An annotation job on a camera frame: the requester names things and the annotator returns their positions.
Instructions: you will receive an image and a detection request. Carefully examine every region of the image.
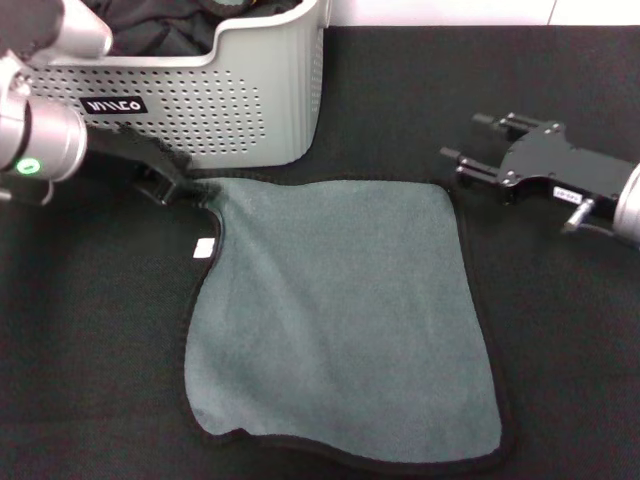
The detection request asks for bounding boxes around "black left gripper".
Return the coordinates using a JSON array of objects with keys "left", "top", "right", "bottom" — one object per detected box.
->
[{"left": 84, "top": 124, "right": 222, "bottom": 206}]

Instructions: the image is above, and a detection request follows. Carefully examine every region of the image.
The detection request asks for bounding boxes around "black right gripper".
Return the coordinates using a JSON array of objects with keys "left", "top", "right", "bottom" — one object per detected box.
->
[{"left": 439, "top": 112, "right": 634, "bottom": 220}]

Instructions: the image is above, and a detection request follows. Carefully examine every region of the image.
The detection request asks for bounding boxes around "yellow grey towel black trim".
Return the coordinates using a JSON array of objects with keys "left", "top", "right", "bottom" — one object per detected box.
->
[{"left": 182, "top": 172, "right": 515, "bottom": 475}]

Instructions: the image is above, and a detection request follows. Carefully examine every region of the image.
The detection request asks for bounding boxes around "grey perforated plastic storage box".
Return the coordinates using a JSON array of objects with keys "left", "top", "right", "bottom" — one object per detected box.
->
[{"left": 19, "top": 0, "right": 331, "bottom": 171}]

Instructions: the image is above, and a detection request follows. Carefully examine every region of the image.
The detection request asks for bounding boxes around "black tablecloth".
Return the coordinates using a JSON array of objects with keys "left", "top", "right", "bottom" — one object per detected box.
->
[{"left": 0, "top": 24, "right": 640, "bottom": 480}]

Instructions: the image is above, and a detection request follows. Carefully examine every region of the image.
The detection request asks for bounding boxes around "black cloth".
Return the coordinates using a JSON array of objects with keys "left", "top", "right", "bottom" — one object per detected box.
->
[{"left": 82, "top": 0, "right": 224, "bottom": 56}]

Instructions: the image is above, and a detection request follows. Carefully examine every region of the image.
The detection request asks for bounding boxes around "right gripper cable with plug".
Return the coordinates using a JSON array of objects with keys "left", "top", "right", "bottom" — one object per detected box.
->
[{"left": 562, "top": 198, "right": 621, "bottom": 236}]

